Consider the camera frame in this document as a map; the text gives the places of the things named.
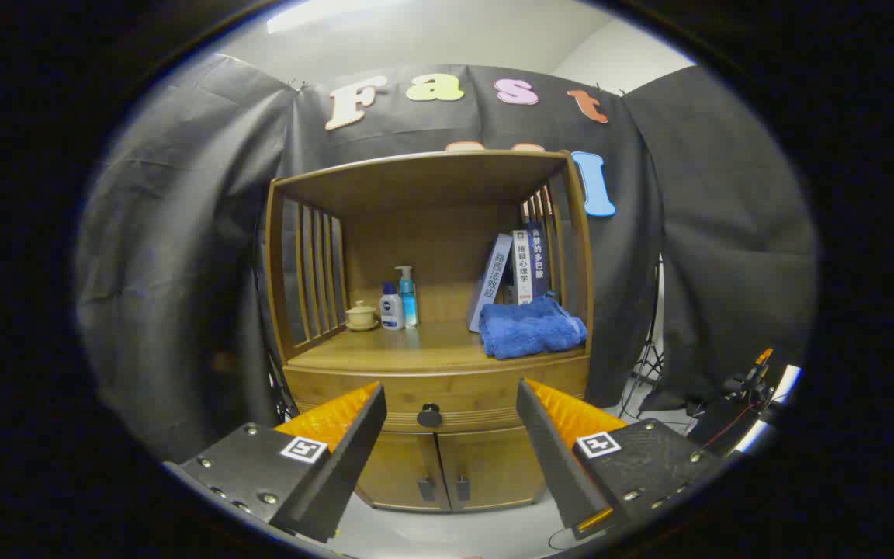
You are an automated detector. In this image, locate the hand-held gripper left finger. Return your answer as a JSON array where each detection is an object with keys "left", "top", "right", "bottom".
[{"left": 164, "top": 380, "right": 388, "bottom": 544}]

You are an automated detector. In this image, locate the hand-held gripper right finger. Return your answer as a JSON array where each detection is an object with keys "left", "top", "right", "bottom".
[{"left": 515, "top": 378, "right": 727, "bottom": 541}]

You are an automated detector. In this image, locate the wooden drawer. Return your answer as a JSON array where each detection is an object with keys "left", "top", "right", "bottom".
[{"left": 282, "top": 356, "right": 592, "bottom": 436}]

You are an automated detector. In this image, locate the wooden cabinet door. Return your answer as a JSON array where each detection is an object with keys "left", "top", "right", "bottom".
[
  {"left": 437, "top": 425, "right": 549, "bottom": 513},
  {"left": 354, "top": 429, "right": 452, "bottom": 513}
]

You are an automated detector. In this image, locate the wooden countertop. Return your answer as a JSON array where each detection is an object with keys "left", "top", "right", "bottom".
[{"left": 288, "top": 320, "right": 591, "bottom": 373}]

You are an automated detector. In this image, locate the wooden cabinet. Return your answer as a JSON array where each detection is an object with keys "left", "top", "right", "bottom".
[{"left": 265, "top": 149, "right": 595, "bottom": 513}]

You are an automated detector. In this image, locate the blue towel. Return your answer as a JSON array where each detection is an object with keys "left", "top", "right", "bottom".
[{"left": 478, "top": 293, "right": 589, "bottom": 361}]

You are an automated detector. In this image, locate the cream lidded teacup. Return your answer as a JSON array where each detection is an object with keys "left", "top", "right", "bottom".
[{"left": 345, "top": 300, "right": 379, "bottom": 332}]

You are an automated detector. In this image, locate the white pump bottle blue cap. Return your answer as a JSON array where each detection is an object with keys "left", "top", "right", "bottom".
[{"left": 379, "top": 281, "right": 405, "bottom": 332}]

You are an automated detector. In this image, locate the black tripod stand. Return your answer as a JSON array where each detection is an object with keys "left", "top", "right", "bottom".
[{"left": 619, "top": 252, "right": 665, "bottom": 420}]

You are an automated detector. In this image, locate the clear blue pump bottle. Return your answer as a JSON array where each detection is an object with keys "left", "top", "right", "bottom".
[{"left": 394, "top": 266, "right": 420, "bottom": 329}]

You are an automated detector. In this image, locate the black equipment case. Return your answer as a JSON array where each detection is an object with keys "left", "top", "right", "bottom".
[{"left": 686, "top": 394, "right": 760, "bottom": 457}]

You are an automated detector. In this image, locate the grey book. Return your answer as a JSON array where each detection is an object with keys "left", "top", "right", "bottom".
[{"left": 466, "top": 233, "right": 515, "bottom": 333}]

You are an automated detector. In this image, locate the white spine book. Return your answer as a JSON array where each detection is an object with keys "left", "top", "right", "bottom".
[{"left": 512, "top": 229, "right": 533, "bottom": 305}]

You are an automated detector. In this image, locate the dark blue book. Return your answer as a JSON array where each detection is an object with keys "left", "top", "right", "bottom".
[{"left": 526, "top": 222, "right": 553, "bottom": 300}]

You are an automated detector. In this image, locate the black device with orange tip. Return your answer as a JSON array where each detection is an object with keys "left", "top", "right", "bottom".
[{"left": 719, "top": 347, "right": 778, "bottom": 404}]

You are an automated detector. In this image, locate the white desk edge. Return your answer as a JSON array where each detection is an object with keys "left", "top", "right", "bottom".
[{"left": 733, "top": 363, "right": 805, "bottom": 457}]

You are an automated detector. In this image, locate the red cable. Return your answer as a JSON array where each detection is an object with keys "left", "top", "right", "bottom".
[{"left": 702, "top": 402, "right": 760, "bottom": 453}]

